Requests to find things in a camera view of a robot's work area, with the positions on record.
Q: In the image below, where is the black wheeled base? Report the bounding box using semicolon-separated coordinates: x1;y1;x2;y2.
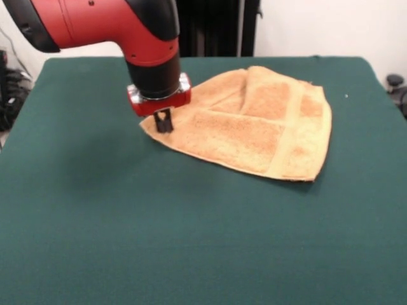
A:
0;49;34;133
385;74;407;121

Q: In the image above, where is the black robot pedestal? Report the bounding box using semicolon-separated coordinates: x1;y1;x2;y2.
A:
176;0;265;58

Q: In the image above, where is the dark green table cloth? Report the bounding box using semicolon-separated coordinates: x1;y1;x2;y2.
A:
0;56;407;305

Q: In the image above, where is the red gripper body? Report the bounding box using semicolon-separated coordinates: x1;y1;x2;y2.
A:
126;72;193;119

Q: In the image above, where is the tan terry towel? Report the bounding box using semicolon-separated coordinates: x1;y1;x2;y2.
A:
139;65;333;183

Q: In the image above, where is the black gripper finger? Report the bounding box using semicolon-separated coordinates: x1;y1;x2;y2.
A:
163;107;175;133
153;110;168;133

